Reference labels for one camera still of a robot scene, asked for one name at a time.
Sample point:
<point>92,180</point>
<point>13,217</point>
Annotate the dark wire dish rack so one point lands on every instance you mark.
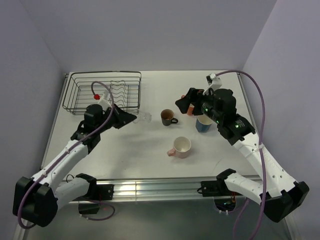
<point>85,88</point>

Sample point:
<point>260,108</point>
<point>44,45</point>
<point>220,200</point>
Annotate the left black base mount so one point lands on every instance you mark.
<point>105,192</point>

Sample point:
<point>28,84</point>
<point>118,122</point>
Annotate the dark grey mug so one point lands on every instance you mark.
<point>168,117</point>

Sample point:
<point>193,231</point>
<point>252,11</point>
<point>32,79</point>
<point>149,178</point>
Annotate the blue mug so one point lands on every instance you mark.
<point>203,123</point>

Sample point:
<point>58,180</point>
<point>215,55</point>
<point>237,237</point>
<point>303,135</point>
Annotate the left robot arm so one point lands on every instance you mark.
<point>37,199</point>

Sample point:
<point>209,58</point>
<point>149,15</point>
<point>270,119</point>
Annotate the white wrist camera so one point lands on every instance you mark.
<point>214,83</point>
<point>103,99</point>

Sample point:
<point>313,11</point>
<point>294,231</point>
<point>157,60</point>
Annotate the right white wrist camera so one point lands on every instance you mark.
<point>214,83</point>

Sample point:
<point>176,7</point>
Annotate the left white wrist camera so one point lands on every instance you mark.
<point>103,99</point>

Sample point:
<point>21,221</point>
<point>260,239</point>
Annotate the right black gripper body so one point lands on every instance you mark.
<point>201,100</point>

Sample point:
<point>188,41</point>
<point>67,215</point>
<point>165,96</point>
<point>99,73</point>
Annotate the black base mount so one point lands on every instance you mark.
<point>105,192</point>
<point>209,188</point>

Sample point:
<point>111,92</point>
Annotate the clear glass cup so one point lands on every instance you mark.
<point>142,116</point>

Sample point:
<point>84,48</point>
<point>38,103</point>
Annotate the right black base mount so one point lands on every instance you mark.
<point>209,188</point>

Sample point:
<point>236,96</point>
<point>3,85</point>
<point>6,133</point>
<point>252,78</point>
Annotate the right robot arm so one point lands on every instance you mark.
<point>279,193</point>

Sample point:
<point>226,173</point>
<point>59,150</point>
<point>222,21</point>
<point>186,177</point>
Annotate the aluminium rail frame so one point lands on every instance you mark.
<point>155,187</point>

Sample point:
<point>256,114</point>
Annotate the orange mug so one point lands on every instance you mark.
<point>190,109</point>

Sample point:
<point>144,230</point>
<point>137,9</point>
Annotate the pink mug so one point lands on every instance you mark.
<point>181,147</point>

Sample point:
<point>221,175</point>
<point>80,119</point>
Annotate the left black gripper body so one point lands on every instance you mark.
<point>109,124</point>

